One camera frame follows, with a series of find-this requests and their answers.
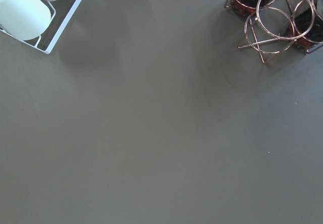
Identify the white wire rack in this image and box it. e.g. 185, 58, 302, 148
1, 0, 82, 54

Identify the copper wire bottle rack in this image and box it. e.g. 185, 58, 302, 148
224, 0, 322, 64

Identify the tea bottle front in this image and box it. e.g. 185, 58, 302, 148
286, 0, 322, 49

